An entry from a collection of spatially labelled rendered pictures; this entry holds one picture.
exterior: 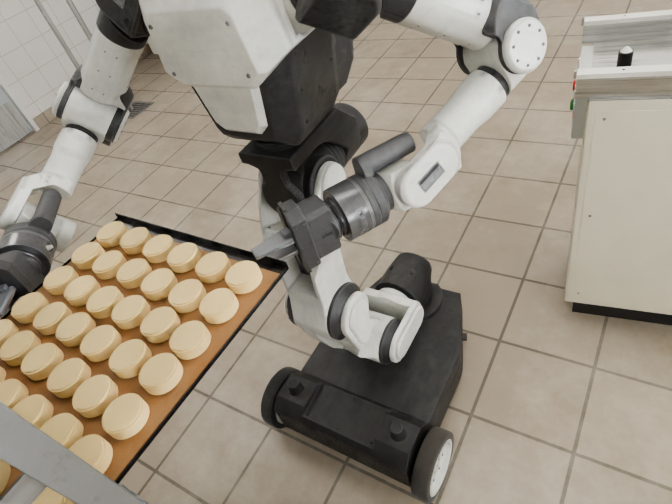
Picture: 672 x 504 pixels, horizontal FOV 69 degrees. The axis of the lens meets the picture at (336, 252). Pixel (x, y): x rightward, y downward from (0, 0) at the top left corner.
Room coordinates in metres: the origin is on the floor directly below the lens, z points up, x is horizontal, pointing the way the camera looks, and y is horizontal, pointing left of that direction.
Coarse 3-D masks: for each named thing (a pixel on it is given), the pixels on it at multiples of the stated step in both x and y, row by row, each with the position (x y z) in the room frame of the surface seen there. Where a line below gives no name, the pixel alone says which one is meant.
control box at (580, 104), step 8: (584, 48) 1.19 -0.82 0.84; (592, 48) 1.17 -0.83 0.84; (584, 56) 1.15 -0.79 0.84; (592, 56) 1.13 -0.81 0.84; (584, 64) 1.11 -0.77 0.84; (576, 104) 1.01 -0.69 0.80; (584, 104) 1.00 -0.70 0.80; (576, 112) 1.01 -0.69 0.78; (584, 112) 1.00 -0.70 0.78; (576, 120) 1.00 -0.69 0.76; (584, 120) 0.99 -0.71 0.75; (576, 128) 1.00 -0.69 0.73; (576, 136) 1.00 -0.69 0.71
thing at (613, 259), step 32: (608, 64) 1.07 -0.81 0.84; (640, 64) 1.02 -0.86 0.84; (640, 96) 0.90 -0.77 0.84; (608, 128) 0.92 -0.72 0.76; (640, 128) 0.88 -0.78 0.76; (608, 160) 0.92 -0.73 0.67; (640, 160) 0.88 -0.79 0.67; (576, 192) 1.06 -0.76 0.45; (608, 192) 0.91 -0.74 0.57; (640, 192) 0.87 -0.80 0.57; (576, 224) 0.95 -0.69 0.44; (608, 224) 0.90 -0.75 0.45; (640, 224) 0.86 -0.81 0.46; (576, 256) 0.94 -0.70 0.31; (608, 256) 0.89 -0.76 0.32; (640, 256) 0.85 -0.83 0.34; (576, 288) 0.93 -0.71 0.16; (608, 288) 0.88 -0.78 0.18; (640, 288) 0.83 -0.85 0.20; (640, 320) 0.84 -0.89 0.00
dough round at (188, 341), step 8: (176, 328) 0.45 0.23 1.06; (184, 328) 0.45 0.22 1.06; (192, 328) 0.44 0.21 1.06; (200, 328) 0.44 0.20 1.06; (176, 336) 0.44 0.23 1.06; (184, 336) 0.43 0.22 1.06; (192, 336) 0.43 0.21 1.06; (200, 336) 0.42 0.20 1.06; (208, 336) 0.43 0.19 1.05; (176, 344) 0.42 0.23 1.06; (184, 344) 0.42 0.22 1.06; (192, 344) 0.42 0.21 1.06; (200, 344) 0.42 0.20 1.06; (208, 344) 0.42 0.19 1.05; (176, 352) 0.41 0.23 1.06; (184, 352) 0.41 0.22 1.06; (192, 352) 0.41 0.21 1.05; (200, 352) 0.41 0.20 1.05
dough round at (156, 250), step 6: (162, 234) 0.67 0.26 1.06; (150, 240) 0.66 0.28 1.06; (156, 240) 0.66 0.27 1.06; (162, 240) 0.65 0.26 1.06; (168, 240) 0.65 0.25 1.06; (144, 246) 0.65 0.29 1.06; (150, 246) 0.65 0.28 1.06; (156, 246) 0.64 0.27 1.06; (162, 246) 0.64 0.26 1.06; (168, 246) 0.63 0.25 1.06; (174, 246) 0.64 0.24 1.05; (144, 252) 0.64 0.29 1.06; (150, 252) 0.63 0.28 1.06; (156, 252) 0.62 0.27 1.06; (162, 252) 0.62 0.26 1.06; (168, 252) 0.63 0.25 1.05; (150, 258) 0.62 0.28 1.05; (156, 258) 0.62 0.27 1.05; (162, 258) 0.62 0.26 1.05
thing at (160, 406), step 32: (128, 256) 0.67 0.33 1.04; (256, 288) 0.50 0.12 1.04; (96, 320) 0.54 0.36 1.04; (192, 320) 0.48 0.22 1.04; (64, 352) 0.50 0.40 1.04; (160, 352) 0.44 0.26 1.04; (32, 384) 0.46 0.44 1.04; (128, 384) 0.40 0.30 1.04; (160, 416) 0.34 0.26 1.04; (128, 448) 0.32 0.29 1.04
